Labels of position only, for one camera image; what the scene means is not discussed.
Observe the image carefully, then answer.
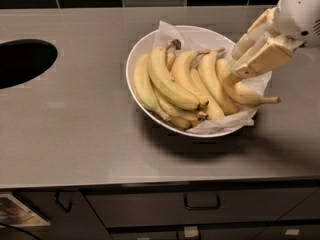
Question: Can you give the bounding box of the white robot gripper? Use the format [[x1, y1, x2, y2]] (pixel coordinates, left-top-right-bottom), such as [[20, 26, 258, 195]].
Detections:
[[231, 0, 320, 79]]

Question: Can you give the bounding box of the large front yellow banana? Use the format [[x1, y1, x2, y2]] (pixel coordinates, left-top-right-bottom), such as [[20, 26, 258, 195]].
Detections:
[[147, 39, 200, 111]]

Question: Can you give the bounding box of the lower yellow banana underneath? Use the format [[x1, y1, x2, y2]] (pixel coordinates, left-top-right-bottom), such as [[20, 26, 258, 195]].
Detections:
[[154, 89, 208, 121]]

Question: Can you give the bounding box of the small bottom yellow banana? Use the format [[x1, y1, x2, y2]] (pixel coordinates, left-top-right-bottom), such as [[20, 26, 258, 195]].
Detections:
[[170, 117, 192, 130]]

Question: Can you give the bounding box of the white oval bowl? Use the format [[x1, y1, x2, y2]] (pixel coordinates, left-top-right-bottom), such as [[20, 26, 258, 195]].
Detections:
[[125, 24, 258, 139]]

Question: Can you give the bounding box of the white crumpled paper liner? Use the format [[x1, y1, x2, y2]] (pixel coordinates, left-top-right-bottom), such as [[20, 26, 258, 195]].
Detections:
[[153, 22, 257, 138]]

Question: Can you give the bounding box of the white label right drawer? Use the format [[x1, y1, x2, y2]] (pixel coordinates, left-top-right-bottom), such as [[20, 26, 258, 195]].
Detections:
[[285, 229, 300, 236]]

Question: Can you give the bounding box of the white label on drawer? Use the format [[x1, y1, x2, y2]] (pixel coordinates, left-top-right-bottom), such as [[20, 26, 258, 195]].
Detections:
[[183, 226, 199, 240]]

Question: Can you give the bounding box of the grey drawer front middle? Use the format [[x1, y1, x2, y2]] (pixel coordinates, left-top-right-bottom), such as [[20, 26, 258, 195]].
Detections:
[[87, 188, 314, 228]]

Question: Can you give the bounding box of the round black sink opening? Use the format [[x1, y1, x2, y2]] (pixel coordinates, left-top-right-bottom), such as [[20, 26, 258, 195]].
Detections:
[[0, 39, 58, 89]]

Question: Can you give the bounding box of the grey cabinet door left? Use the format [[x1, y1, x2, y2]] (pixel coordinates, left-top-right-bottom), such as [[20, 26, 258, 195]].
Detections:
[[14, 191, 111, 240]]

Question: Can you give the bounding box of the picture paper bottom left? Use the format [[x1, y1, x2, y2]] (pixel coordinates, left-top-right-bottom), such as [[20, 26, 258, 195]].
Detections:
[[0, 193, 50, 227]]

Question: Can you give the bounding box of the black drawer handle middle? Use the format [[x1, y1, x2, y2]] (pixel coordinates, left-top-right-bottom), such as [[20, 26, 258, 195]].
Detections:
[[183, 192, 221, 211]]

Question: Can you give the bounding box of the black cabinet handle left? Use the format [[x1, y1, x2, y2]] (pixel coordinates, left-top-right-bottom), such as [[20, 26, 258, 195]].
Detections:
[[54, 191, 73, 213]]

